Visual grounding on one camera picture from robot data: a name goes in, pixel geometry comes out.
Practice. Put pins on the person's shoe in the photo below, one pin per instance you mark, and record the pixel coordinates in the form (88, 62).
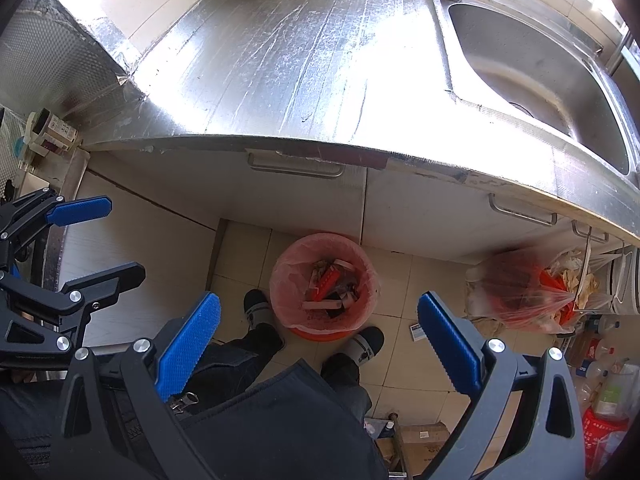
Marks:
(260, 310)
(365, 342)

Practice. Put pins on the stainless steel sink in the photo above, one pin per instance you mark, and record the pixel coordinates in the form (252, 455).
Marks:
(540, 75)

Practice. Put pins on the red trash bin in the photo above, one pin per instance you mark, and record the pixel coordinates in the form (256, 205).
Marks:
(295, 280)

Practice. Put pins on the person's right shoe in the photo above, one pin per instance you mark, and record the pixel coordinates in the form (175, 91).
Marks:
(365, 342)

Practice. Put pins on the small flat carton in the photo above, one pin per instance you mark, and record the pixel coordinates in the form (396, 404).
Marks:
(416, 332)

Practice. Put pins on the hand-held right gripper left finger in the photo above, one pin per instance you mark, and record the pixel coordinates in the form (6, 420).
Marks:
(187, 345)

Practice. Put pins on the clear plastic bottle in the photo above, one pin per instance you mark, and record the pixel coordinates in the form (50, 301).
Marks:
(600, 365)

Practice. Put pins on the red plastic package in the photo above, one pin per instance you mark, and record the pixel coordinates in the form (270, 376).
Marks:
(600, 435)

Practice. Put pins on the person's leg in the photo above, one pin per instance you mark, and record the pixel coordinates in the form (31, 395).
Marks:
(240, 355)
(345, 380)

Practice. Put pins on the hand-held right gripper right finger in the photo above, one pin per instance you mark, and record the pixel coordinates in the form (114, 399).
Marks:
(450, 345)

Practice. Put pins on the brown cardboard box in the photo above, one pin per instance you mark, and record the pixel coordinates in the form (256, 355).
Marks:
(420, 440)

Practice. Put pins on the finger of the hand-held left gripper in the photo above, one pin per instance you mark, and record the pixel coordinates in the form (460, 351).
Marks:
(100, 280)
(80, 210)

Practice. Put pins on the green and white bottle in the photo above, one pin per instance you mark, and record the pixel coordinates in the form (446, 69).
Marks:
(615, 390)

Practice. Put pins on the person's left leg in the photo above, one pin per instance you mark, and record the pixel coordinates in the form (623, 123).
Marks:
(240, 355)

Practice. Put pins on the person's left shoe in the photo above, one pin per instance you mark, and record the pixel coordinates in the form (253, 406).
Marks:
(260, 310)

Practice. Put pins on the person's right leg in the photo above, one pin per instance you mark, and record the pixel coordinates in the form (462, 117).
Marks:
(345, 380)

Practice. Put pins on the orange plastic bag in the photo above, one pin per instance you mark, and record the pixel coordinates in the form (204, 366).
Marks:
(530, 295)

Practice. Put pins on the white switch box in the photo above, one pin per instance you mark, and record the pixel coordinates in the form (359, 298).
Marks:
(52, 132)

